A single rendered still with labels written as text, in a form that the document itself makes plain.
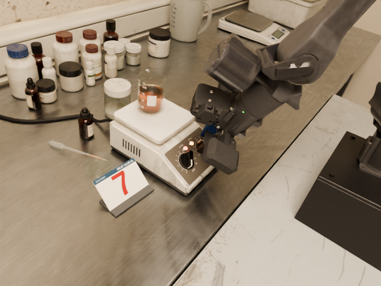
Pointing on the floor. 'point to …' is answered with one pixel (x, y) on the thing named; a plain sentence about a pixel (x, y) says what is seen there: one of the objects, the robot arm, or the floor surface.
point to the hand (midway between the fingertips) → (210, 135)
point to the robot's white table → (287, 219)
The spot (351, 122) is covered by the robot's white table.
